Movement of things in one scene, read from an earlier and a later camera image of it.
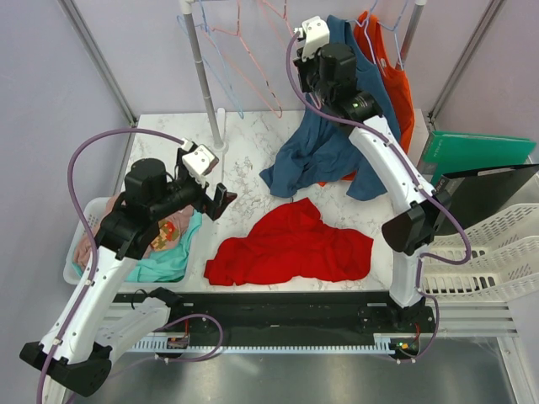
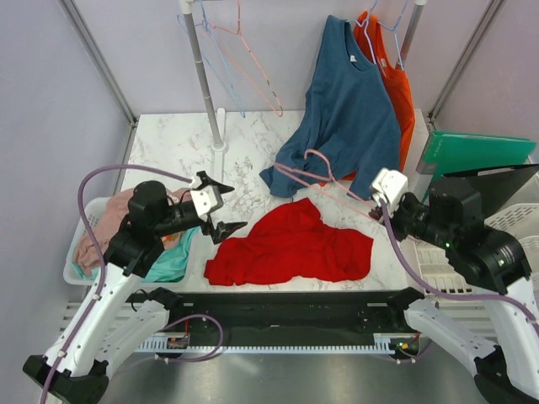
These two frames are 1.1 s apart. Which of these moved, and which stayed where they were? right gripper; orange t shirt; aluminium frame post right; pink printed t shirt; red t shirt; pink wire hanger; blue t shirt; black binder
Moved: right gripper; pink wire hanger
Stayed: aluminium frame post right; pink printed t shirt; blue t shirt; black binder; red t shirt; orange t shirt
